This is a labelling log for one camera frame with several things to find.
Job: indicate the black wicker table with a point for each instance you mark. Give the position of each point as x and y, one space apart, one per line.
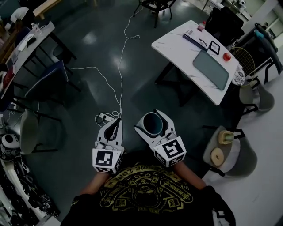
158 4

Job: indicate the teal cloth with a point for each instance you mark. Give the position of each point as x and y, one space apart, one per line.
258 33

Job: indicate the red apple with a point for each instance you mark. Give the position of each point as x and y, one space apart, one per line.
226 56

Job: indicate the person's left forearm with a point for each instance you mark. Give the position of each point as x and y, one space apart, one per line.
95 183

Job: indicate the red capped drink bottle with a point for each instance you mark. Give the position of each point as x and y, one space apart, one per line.
201 27

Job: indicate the black picture frame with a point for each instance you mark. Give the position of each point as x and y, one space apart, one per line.
214 46

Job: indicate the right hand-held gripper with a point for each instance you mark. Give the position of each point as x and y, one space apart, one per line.
172 150

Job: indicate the black and white machine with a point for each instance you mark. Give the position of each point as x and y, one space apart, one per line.
263 55

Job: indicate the white power strip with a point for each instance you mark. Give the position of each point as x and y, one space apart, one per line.
105 117

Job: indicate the black pouch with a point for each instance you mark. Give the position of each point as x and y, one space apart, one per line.
31 42

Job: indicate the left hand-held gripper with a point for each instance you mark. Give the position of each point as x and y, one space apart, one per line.
104 157

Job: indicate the person's right forearm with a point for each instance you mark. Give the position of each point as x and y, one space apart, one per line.
188 176

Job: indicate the dark green rectangular tray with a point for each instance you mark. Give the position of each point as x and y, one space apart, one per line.
211 69

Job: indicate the white and dark book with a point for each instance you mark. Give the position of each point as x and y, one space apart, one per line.
196 37

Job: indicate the blue chair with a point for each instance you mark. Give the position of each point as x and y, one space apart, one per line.
48 77

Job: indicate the person's black printed t-shirt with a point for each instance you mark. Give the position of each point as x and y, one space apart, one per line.
143 194

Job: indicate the patterned round cushion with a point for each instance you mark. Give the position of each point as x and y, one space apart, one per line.
238 76

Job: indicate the white marble table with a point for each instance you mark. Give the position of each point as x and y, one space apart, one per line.
177 46

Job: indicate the wooden table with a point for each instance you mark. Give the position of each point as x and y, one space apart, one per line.
45 7

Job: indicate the grey cup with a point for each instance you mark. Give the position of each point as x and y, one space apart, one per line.
152 123

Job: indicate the grey chair with black legs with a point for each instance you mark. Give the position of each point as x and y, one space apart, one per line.
28 130
241 159
265 97

